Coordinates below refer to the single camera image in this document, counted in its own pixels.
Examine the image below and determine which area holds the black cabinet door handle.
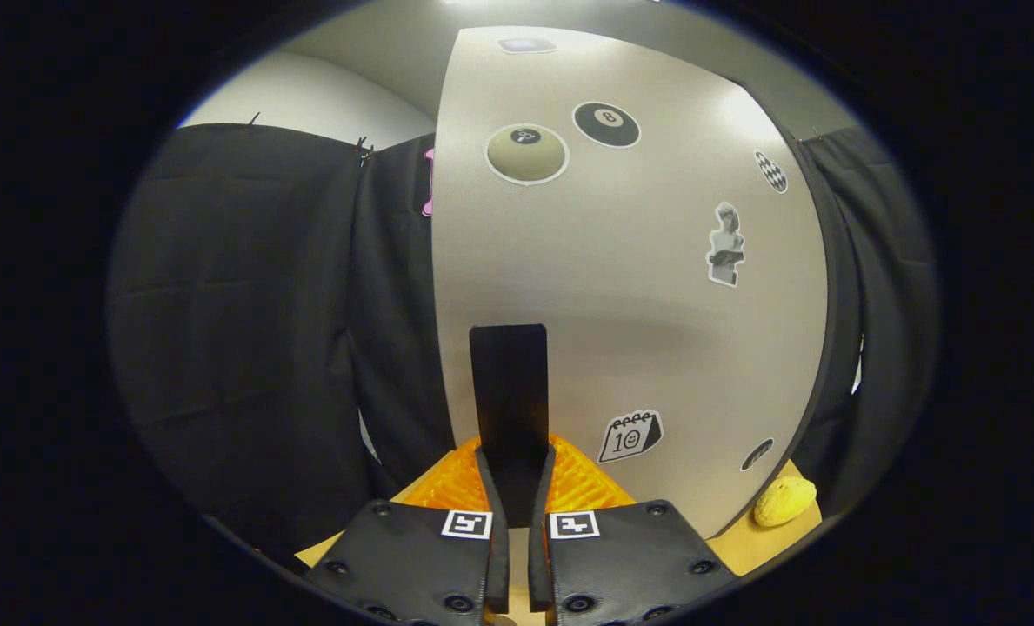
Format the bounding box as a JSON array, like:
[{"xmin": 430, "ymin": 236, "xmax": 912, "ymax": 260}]
[{"xmin": 469, "ymin": 324, "xmax": 550, "ymax": 528}]

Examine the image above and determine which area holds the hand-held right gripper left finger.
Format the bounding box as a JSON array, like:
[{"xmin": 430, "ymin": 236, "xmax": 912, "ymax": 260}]
[{"xmin": 308, "ymin": 437, "xmax": 511, "ymax": 626}]

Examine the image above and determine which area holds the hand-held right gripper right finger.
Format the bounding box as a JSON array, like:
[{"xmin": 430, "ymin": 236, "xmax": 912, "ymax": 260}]
[{"xmin": 529, "ymin": 435, "xmax": 739, "ymax": 626}]

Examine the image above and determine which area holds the dark grey cabinet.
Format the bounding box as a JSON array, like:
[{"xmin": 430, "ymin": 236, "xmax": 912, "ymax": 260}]
[{"xmin": 734, "ymin": 78, "xmax": 864, "ymax": 523}]

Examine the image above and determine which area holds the black backdrop cloth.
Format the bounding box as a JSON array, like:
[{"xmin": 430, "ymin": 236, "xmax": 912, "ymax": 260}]
[{"xmin": 106, "ymin": 122, "xmax": 941, "ymax": 557}]

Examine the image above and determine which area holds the yellow lemon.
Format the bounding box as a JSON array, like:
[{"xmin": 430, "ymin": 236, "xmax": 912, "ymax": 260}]
[{"xmin": 753, "ymin": 476, "xmax": 818, "ymax": 529}]

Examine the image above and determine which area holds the beige cabinet door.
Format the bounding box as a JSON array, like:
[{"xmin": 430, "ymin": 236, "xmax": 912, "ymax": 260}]
[{"xmin": 432, "ymin": 26, "xmax": 831, "ymax": 540}]

